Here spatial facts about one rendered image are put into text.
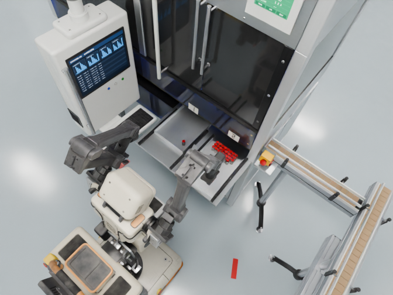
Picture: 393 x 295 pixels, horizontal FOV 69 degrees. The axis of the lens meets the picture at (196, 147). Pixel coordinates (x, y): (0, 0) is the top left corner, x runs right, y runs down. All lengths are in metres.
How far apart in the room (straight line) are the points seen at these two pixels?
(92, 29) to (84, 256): 1.21
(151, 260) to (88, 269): 0.70
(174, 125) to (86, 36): 0.81
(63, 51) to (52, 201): 1.64
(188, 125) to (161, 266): 1.06
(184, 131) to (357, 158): 2.09
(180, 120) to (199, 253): 1.17
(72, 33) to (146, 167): 1.60
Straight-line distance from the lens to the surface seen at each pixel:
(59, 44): 1.68
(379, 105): 4.15
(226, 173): 1.90
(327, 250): 2.33
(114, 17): 1.80
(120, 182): 1.31
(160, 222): 1.40
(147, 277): 2.31
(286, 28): 1.25
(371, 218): 2.09
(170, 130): 2.04
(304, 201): 3.01
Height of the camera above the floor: 2.57
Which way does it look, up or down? 59 degrees down
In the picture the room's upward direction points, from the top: 7 degrees clockwise
